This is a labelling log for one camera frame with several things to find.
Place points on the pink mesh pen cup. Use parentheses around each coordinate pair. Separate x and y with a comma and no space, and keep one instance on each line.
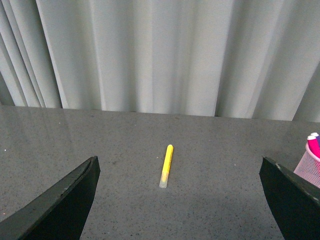
(308,167)

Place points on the grey pleated curtain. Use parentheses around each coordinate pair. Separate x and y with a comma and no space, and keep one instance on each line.
(253,59)

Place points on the yellow highlighter pen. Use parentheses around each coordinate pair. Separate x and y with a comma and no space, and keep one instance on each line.
(166,166)

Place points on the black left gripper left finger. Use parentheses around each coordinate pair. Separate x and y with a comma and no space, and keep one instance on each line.
(59,213)

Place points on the purple highlighter pen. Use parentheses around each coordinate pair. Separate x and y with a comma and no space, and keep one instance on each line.
(317,136)

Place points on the pink highlighter pen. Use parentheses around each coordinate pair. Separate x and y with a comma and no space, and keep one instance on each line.
(313,145)

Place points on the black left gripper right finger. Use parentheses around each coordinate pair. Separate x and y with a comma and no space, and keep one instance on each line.
(294,202)

